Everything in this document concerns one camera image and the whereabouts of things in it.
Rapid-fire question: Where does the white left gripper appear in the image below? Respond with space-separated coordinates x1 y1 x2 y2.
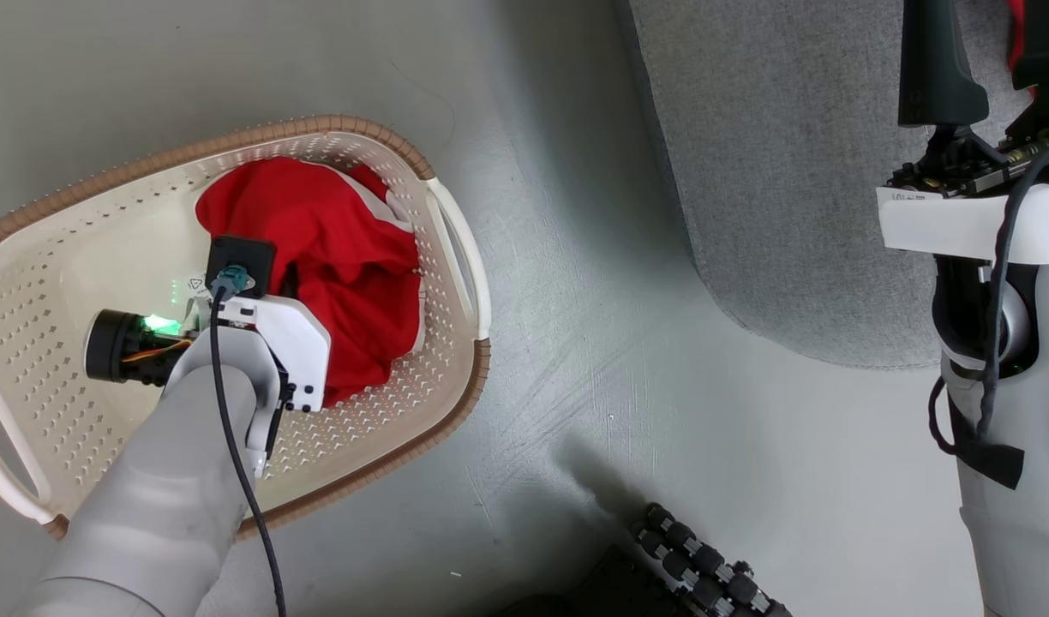
85 296 333 412

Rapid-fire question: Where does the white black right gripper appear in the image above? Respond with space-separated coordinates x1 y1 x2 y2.
876 0 1049 267

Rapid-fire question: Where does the red garment with white trim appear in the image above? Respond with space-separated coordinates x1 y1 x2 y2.
195 156 427 409

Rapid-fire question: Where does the cream laundry basket brown rim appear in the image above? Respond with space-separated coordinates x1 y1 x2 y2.
0 115 493 542

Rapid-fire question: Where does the grey fabric sofa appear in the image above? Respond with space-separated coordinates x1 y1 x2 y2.
627 0 1040 371

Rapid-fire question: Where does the black roller wheel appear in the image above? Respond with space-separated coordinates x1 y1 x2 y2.
632 501 793 617

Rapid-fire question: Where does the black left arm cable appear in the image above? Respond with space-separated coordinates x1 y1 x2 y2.
209 266 287 617

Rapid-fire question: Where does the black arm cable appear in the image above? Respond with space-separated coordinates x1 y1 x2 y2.
209 266 287 617
927 137 1049 491

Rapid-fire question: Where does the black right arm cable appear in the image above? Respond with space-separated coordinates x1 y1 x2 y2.
927 137 1049 491

